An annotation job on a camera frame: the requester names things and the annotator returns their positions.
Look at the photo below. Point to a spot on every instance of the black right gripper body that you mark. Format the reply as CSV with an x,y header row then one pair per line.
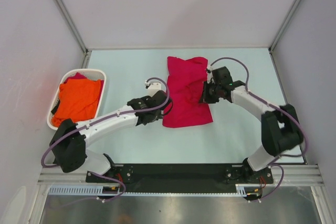
x,y
218,87

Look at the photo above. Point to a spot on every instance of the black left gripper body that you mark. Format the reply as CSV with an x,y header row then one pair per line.
x,y
157,116

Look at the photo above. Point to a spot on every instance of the crimson red t-shirt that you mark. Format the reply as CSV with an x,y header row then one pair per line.
x,y
185,82

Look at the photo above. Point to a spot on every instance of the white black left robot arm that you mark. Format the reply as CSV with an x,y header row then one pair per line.
x,y
70,143

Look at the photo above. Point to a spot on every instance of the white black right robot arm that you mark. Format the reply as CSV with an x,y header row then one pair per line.
x,y
280,131

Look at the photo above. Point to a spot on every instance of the white plastic laundry basket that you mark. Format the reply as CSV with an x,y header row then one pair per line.
x,y
92,74

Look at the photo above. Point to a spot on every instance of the orange t-shirt in basket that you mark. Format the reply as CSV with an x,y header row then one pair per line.
x,y
79,100

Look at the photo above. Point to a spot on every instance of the dark red shirt in basket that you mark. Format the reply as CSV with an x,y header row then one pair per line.
x,y
77,76

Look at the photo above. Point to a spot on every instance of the black garment in basket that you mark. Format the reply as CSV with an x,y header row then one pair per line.
x,y
55,108

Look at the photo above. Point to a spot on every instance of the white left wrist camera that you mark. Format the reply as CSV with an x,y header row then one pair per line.
x,y
153,88

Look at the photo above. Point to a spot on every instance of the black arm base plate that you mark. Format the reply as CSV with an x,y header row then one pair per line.
x,y
188,178

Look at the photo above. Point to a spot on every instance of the white slotted cable duct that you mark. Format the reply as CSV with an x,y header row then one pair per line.
x,y
74,190

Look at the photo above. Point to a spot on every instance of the aluminium frame rail front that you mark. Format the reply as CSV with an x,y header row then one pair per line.
x,y
294,175

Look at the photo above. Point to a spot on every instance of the aluminium corner post right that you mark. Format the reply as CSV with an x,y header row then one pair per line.
x,y
284,25

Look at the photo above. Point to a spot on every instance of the aluminium corner post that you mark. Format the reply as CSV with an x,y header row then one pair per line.
x,y
71,25
284,25

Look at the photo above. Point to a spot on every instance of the aluminium corner post left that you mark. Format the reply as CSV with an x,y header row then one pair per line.
x,y
71,25

